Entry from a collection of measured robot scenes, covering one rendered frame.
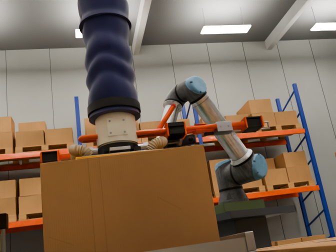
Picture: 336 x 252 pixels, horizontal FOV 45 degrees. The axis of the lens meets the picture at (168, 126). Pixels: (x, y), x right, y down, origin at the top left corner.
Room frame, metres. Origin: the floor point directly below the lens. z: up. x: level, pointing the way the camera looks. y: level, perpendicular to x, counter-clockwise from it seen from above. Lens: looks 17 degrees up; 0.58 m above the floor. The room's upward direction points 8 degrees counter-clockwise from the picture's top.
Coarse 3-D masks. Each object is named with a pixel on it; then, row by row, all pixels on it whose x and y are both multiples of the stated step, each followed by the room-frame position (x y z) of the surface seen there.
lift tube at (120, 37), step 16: (80, 16) 1.61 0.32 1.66; (96, 16) 1.54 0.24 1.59; (112, 16) 1.55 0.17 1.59; (96, 32) 1.54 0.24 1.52; (112, 32) 1.55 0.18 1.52; (128, 32) 1.64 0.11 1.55; (96, 48) 1.54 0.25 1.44; (112, 48) 1.54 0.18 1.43; (128, 48) 1.60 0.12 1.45; (96, 64) 1.54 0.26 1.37; (112, 64) 1.54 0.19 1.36; (128, 64) 1.60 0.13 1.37; (96, 80) 1.55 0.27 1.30; (112, 80) 1.54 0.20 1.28; (128, 80) 1.59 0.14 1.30; (96, 96) 1.55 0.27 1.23; (128, 96) 1.57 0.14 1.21; (96, 112) 1.55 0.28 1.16; (128, 112) 1.59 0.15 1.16
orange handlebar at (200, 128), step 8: (160, 128) 1.65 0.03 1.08; (192, 128) 1.67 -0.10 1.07; (200, 128) 1.68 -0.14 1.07; (208, 128) 1.69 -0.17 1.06; (232, 128) 1.75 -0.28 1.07; (240, 128) 1.76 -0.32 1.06; (80, 136) 1.59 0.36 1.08; (88, 136) 1.59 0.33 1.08; (96, 136) 1.59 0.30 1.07; (144, 136) 1.68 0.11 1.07; (152, 136) 1.69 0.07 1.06
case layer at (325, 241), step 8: (312, 240) 1.90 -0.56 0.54; (320, 240) 1.66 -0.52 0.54; (328, 240) 1.48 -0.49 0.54; (264, 248) 1.71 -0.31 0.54; (272, 248) 1.52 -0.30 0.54; (280, 248) 1.36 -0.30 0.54; (288, 248) 1.28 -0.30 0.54; (296, 248) 1.22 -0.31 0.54; (304, 248) 1.17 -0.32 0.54; (312, 248) 1.13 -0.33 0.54; (320, 248) 1.08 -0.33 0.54; (328, 248) 1.05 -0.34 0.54
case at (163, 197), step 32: (64, 160) 1.42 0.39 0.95; (96, 160) 1.43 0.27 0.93; (128, 160) 1.45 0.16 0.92; (160, 160) 1.46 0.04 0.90; (192, 160) 1.48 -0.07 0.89; (64, 192) 1.42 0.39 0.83; (96, 192) 1.43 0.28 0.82; (128, 192) 1.45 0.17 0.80; (160, 192) 1.46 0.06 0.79; (192, 192) 1.47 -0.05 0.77; (64, 224) 1.42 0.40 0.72; (96, 224) 1.43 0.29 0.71; (128, 224) 1.44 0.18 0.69; (160, 224) 1.46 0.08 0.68; (192, 224) 1.47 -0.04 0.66
